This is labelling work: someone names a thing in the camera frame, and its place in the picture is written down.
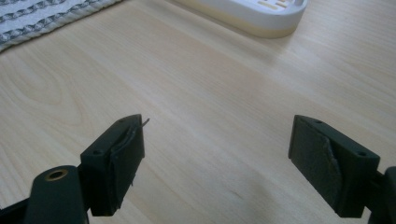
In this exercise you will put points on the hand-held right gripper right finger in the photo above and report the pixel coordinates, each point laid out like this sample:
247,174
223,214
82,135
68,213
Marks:
333,168

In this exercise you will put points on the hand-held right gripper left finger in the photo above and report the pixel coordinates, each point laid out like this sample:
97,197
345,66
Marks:
113,168

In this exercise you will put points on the white patterned cloth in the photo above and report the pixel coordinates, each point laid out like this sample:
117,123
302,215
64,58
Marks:
37,18

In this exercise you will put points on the white slotted plastic tray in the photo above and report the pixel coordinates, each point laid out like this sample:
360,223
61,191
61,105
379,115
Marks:
258,15

